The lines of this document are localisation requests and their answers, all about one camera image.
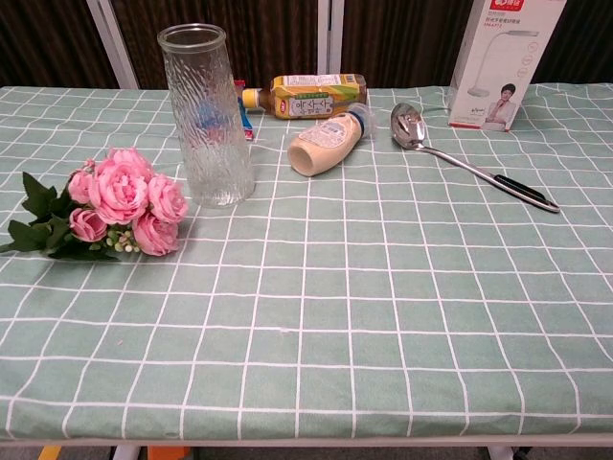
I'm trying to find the pink artificial flower bouquet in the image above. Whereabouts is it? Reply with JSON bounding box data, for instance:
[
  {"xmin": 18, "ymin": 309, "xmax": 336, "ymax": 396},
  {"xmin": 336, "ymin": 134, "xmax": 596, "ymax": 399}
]
[{"xmin": 0, "ymin": 147, "xmax": 190, "ymax": 263}]

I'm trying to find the tall textured glass vase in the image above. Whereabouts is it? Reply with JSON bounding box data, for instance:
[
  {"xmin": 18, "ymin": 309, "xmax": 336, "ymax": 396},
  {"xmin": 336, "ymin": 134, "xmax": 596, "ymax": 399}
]
[{"xmin": 157, "ymin": 23, "xmax": 256, "ymax": 209}]

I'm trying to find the green white checked tablecloth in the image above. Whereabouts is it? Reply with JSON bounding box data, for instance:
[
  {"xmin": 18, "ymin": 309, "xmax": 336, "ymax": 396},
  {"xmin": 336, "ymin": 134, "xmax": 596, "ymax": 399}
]
[{"xmin": 0, "ymin": 83, "xmax": 613, "ymax": 442}]

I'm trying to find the cream squeeze bottle blue cap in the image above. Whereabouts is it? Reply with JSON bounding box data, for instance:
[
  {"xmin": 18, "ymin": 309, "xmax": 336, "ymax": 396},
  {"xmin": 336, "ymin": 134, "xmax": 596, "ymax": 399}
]
[{"xmin": 286, "ymin": 102, "xmax": 375, "ymax": 177}]

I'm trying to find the red blue small package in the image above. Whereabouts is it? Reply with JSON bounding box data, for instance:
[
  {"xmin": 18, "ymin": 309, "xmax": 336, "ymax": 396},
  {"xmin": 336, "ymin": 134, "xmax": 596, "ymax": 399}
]
[{"xmin": 233, "ymin": 79, "xmax": 255, "ymax": 143}]

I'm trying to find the yellow tea drink bottle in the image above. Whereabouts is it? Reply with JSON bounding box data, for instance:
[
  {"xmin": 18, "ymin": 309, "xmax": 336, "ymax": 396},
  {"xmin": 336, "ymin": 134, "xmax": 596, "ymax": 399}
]
[{"xmin": 241, "ymin": 73, "xmax": 369, "ymax": 120}]

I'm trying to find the white desk lamp box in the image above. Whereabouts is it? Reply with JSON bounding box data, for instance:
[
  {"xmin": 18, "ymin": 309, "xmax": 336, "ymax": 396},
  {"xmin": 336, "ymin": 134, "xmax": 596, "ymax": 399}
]
[{"xmin": 447, "ymin": 0, "xmax": 568, "ymax": 132}]

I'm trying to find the steel serving spoon black handle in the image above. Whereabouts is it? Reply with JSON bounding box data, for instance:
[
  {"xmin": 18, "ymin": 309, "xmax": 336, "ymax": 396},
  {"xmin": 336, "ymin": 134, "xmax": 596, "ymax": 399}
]
[{"xmin": 390, "ymin": 102, "xmax": 561, "ymax": 214}]

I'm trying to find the white partition frame post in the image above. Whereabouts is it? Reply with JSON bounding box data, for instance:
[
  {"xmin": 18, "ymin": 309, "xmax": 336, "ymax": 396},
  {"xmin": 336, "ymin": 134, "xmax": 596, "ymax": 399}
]
[
  {"xmin": 317, "ymin": 0, "xmax": 345, "ymax": 77},
  {"xmin": 85, "ymin": 0, "xmax": 140, "ymax": 90}
]

